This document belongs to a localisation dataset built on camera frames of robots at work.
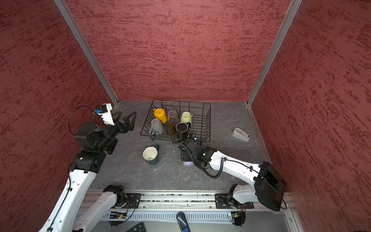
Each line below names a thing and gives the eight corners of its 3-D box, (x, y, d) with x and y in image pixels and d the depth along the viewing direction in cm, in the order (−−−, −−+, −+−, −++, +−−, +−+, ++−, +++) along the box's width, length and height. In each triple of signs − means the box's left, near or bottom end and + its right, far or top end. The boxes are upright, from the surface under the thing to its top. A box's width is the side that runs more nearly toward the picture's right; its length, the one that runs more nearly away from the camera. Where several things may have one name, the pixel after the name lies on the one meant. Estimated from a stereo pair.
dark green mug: (145, 166, 88) (140, 159, 79) (148, 152, 94) (144, 144, 85) (159, 167, 88) (156, 159, 79) (161, 152, 94) (158, 144, 85)
